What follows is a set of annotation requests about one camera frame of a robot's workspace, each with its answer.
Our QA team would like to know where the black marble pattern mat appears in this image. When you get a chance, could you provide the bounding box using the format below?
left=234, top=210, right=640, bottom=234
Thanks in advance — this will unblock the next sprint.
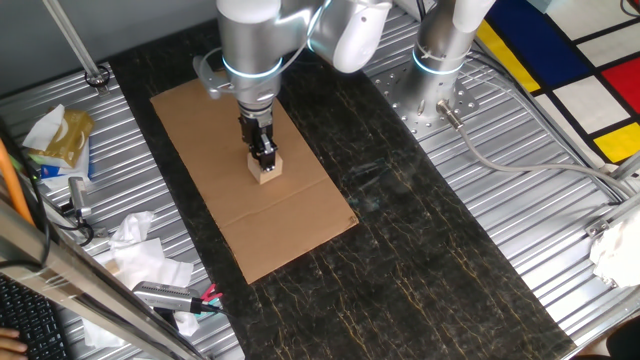
left=107, top=0, right=576, bottom=360

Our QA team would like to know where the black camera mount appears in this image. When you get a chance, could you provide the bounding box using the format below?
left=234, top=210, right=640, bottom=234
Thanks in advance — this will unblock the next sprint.
left=59, top=199, right=109, bottom=246

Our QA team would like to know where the large wooden cube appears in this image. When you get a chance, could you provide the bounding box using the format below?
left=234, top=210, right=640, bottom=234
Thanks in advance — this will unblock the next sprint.
left=246, top=152, right=284, bottom=186

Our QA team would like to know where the mondrian pattern mat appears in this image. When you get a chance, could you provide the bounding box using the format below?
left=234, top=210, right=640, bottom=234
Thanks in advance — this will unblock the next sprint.
left=474, top=0, right=640, bottom=166

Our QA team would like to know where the silver metal frame beam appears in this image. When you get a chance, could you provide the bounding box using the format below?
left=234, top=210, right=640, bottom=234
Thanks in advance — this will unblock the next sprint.
left=0, top=197, right=206, bottom=360

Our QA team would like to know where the white pulled tissue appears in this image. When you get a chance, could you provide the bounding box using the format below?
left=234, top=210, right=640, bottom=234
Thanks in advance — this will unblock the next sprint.
left=22, top=103, right=67, bottom=152

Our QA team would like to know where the blue white tissue pack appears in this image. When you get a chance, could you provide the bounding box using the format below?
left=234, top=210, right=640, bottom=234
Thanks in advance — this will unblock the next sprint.
left=29, top=139, right=94, bottom=191

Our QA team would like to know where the orange tube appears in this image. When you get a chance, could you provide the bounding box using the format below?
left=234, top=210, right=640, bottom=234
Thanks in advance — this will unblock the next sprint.
left=0, top=137, right=36, bottom=226

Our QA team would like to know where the aluminium profile bar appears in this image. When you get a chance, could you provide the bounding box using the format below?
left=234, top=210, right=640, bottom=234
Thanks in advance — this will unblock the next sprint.
left=584, top=192, right=640, bottom=239

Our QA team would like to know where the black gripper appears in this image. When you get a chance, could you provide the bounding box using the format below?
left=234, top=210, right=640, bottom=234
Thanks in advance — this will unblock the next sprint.
left=237, top=113, right=279, bottom=174

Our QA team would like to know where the crumpled white tissue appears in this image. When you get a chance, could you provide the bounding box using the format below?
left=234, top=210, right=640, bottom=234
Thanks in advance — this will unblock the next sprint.
left=108, top=210, right=155, bottom=251

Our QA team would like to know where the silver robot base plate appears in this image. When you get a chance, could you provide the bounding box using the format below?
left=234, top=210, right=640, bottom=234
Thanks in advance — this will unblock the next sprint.
left=372, top=62, right=480, bottom=141

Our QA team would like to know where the person hand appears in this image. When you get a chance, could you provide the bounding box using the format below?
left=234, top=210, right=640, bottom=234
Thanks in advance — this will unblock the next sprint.
left=0, top=328, right=30, bottom=357

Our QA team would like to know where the grey base cable with connector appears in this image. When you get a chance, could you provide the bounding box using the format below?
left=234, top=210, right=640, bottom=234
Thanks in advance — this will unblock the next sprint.
left=435, top=98, right=639, bottom=199

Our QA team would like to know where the white crumpled cloth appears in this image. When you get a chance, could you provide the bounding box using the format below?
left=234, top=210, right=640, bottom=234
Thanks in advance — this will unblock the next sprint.
left=588, top=214, right=640, bottom=289

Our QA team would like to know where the brown cardboard sheet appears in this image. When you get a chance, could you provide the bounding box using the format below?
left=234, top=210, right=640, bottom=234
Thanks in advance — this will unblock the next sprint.
left=149, top=72, right=360, bottom=285

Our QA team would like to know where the red clothespin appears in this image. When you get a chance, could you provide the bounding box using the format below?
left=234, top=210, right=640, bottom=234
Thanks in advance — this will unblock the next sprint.
left=199, top=283, right=224, bottom=304

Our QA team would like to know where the large white tissue sheet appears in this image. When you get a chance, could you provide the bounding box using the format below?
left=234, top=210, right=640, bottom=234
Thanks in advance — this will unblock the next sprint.
left=82, top=237, right=201, bottom=349

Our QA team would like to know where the yellow tissue box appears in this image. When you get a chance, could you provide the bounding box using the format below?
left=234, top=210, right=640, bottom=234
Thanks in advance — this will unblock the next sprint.
left=42, top=108, right=95, bottom=169

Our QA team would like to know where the aluminium pole with foot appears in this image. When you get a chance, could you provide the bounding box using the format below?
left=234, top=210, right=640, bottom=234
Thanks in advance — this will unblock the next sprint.
left=42, top=0, right=111, bottom=96

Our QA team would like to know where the black keyboard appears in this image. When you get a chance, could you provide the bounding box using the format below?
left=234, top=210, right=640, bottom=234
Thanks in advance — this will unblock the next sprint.
left=0, top=274, right=71, bottom=360

